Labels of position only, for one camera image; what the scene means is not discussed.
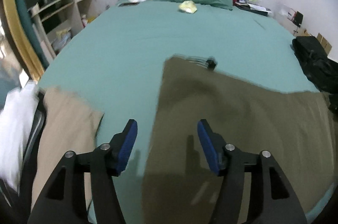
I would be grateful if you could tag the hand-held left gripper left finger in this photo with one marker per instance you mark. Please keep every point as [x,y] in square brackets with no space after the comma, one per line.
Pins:
[127,147]

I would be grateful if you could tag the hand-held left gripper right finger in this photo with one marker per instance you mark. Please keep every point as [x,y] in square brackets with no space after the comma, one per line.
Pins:
[208,147]

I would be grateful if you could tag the olive green hooded jacket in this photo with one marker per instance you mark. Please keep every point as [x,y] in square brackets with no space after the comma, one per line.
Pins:
[237,107]

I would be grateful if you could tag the beige garment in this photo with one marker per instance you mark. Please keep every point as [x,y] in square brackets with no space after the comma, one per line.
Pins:
[66,121]

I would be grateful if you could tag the black garment under white garment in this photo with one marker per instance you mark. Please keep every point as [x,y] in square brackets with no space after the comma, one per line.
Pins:
[33,139]

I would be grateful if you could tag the bed with teal sheet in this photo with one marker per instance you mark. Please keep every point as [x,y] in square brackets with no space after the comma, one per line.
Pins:
[132,41]

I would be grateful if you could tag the plastic bag under desk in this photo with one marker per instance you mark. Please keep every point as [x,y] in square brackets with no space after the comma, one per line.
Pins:
[63,39]

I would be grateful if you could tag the black bag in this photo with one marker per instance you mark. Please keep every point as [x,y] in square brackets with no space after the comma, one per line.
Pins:
[314,60]

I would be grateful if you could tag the yellow crumpled cloth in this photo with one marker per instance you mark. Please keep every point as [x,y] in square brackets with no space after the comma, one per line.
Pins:
[188,7]

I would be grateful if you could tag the black phone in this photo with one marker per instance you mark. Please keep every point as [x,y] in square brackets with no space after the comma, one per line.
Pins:
[128,4]

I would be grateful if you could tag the pile of books and papers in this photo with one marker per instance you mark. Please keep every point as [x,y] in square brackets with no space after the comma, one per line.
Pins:
[253,9]

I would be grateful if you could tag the white paper bag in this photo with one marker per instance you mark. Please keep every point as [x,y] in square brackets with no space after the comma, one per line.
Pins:
[285,12]

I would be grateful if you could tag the yellow curtain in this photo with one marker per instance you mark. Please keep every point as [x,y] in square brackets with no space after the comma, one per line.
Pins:
[18,28]

